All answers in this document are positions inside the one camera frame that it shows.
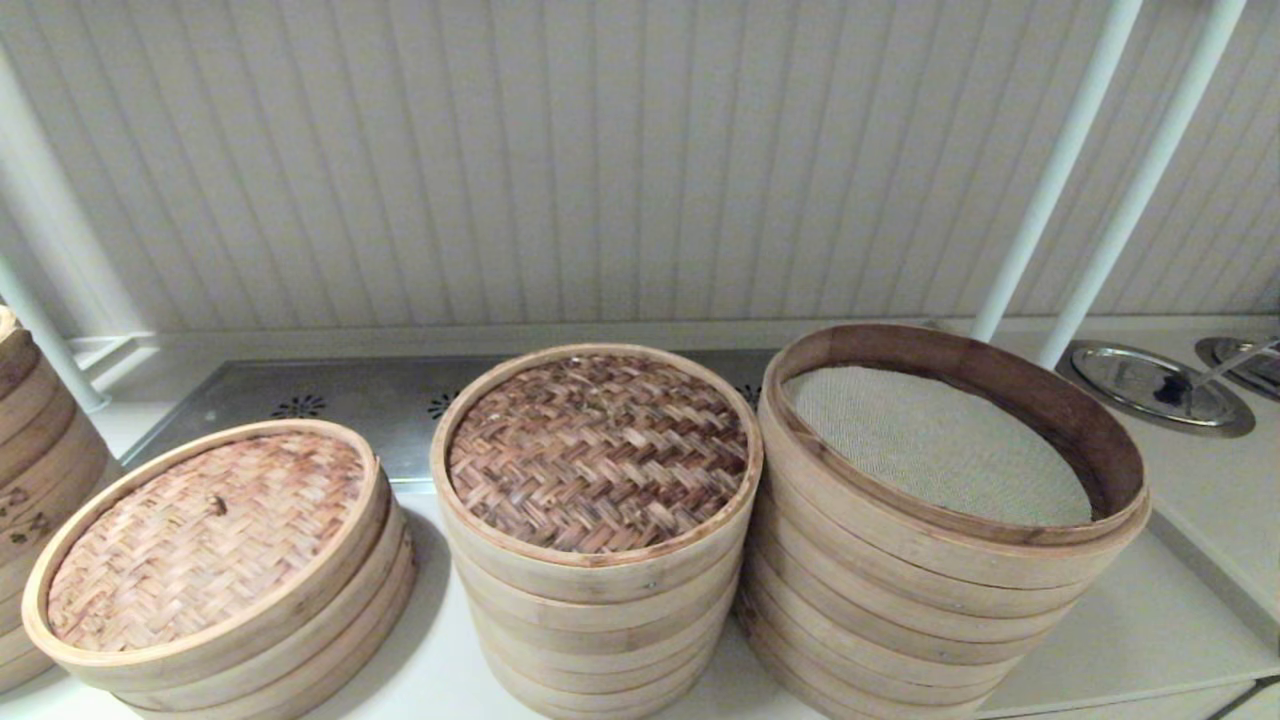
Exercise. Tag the dark woven bamboo steamer lid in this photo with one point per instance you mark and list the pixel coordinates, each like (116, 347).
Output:
(540, 450)

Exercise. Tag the narrow bamboo steamer stack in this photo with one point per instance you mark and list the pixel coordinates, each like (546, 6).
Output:
(590, 650)

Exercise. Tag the tall wide bamboo steamer stack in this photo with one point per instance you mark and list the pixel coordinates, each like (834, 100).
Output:
(900, 620)

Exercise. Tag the pale woven bamboo steamer lid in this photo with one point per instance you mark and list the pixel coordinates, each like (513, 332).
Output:
(200, 540)

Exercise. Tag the round metal plate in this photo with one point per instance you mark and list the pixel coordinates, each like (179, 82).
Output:
(1210, 405)

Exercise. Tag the flower-marked bamboo steamer stack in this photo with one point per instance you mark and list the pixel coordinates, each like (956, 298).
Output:
(40, 470)

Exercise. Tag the round steel pot lid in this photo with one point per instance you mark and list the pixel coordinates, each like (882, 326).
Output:
(1265, 380)

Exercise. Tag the beige mesh liner cloth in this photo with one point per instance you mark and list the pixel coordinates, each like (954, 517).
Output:
(930, 450)

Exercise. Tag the steel vent plate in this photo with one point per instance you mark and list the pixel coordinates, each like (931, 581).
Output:
(300, 380)

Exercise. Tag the white metal pole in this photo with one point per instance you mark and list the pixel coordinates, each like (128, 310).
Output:
(1070, 130)
(1160, 140)
(45, 340)

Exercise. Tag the beige cabinet door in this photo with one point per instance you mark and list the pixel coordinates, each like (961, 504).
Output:
(1100, 708)

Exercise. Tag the thick white column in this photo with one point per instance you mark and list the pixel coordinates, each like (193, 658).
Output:
(60, 200)

